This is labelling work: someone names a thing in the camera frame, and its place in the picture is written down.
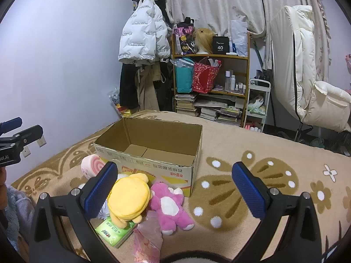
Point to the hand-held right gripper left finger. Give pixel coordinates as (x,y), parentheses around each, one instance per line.
(100,191)

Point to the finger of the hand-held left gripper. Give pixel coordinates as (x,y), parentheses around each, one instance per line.
(11,123)
(30,133)

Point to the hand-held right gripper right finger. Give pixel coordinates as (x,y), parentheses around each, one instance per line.
(249,194)

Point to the lavender white plush toy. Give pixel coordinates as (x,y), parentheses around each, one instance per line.
(105,211)

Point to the yellow plush toy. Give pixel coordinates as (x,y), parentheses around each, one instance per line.
(129,197)

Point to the green tissue pack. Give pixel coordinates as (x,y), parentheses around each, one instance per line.
(115,234)

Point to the cardboard box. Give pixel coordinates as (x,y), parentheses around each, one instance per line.
(164,169)

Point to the pink plastic bag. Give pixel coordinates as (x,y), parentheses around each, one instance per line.
(148,241)

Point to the pink plush bear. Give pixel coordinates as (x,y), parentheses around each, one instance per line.
(175,219)

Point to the person's left forearm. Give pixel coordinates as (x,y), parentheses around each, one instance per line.
(19,211)

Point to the pale green soft bundle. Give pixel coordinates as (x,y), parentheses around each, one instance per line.
(256,104)

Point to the pink striped round plush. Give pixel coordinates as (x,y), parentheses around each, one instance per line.
(92,164)

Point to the beige patterned blanket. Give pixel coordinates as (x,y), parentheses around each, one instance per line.
(233,142)

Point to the row of pink bottles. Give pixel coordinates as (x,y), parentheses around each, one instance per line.
(252,128)

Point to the clear plastic bag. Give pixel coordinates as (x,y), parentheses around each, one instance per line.
(119,101)

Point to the row of small cosmetic jars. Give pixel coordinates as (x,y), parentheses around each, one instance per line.
(241,87)

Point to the black coat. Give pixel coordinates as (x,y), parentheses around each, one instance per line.
(127,87)

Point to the stack of books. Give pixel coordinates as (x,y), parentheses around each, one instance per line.
(186,105)

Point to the white trolley cart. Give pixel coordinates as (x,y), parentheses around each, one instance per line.
(259,83)

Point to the beige coat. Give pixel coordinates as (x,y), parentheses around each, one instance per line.
(146,90)

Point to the white cosmetic bottle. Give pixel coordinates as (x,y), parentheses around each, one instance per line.
(233,82)
(228,80)

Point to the black hanging garment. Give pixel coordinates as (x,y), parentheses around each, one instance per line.
(166,87)

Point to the red patterned bag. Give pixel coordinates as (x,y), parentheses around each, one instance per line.
(203,79)

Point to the teal bag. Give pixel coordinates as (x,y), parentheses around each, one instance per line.
(183,79)

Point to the wooden shelf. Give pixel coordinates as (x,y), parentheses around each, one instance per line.
(208,57)

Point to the cream padded chair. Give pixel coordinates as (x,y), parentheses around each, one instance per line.
(301,60)

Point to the white puffer jacket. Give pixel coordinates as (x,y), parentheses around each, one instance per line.
(139,33)

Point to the black box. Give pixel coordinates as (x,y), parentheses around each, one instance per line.
(220,46)

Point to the white plastic bag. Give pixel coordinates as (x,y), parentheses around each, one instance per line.
(238,38)

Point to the blond wig head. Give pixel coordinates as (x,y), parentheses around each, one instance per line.
(204,37)

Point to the black pink printed bag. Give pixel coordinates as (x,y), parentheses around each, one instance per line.
(185,38)

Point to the pale floral curtain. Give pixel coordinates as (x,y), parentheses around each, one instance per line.
(219,2)

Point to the white wall socket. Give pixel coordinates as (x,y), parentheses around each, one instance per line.
(41,142)
(26,151)

